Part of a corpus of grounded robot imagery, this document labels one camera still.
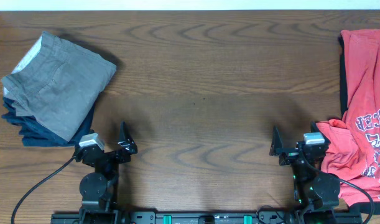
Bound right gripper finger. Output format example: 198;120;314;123
269;126;284;156
310;121;321;133

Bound red soccer t-shirt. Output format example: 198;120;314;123
317;29;380;202

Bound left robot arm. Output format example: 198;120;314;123
73;121;137;224

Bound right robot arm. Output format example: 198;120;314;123
269;123;340;223

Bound folded navy blue garment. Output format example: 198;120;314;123
1;97;95;147

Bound folded grey shorts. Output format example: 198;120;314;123
1;32;117;141

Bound black garment with logo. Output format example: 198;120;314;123
338;37;380;215

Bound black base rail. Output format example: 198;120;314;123
50;210;363;224

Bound small looped black cable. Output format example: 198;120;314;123
255;205;285;223

